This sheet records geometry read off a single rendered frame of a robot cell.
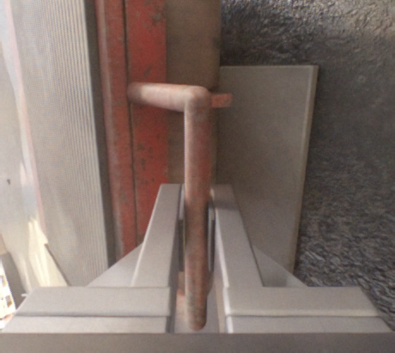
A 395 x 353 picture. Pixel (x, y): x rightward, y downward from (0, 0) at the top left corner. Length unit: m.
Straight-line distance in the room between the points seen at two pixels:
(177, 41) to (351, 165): 0.15
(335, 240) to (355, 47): 0.14
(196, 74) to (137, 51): 0.06
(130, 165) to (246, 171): 0.12
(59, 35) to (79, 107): 0.05
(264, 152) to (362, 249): 0.10
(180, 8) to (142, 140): 0.10
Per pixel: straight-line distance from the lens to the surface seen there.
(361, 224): 0.23
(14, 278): 3.36
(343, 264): 0.25
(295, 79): 0.22
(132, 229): 0.20
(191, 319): 0.18
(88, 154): 0.19
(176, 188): 0.15
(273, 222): 0.26
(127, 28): 0.17
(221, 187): 0.15
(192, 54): 0.22
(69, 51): 0.20
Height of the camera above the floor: 0.20
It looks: 39 degrees down
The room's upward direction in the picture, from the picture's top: 103 degrees counter-clockwise
